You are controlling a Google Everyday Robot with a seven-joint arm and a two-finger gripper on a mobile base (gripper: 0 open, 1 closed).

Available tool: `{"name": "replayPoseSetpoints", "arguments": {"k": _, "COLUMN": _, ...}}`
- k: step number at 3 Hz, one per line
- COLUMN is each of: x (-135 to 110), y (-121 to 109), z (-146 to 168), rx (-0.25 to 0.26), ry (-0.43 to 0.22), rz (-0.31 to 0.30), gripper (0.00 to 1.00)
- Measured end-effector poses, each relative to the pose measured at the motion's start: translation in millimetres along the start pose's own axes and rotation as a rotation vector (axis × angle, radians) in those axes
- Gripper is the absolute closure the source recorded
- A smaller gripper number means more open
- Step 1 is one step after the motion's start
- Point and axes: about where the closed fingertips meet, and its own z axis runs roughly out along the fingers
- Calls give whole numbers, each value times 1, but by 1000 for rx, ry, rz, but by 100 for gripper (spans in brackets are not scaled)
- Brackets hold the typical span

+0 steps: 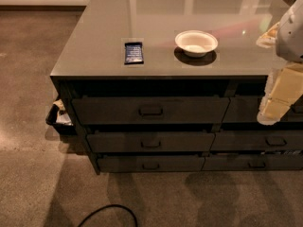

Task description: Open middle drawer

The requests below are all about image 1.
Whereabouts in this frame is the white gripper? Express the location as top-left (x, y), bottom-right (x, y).
top-left (256, 23), bottom-right (303, 126)

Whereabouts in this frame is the drawer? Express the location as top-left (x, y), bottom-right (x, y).
top-left (98, 155), bottom-right (205, 172)
top-left (71, 96), bottom-right (229, 125)
top-left (203, 154), bottom-right (303, 171)
top-left (211, 131), bottom-right (303, 151)
top-left (87, 131), bottom-right (214, 153)
top-left (223, 96), bottom-right (303, 123)

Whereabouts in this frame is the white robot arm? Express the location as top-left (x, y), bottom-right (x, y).
top-left (256, 0), bottom-right (303, 126)

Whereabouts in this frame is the dark grey drawer cabinet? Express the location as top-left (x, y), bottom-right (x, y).
top-left (51, 0), bottom-right (303, 173)

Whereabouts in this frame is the white bowl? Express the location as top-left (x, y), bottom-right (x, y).
top-left (175, 30), bottom-right (218, 58)

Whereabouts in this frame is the black bin with trash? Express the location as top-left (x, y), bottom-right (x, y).
top-left (45, 98), bottom-right (77, 135)

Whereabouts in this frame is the black floor cable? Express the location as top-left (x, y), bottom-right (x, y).
top-left (77, 203), bottom-right (139, 227)

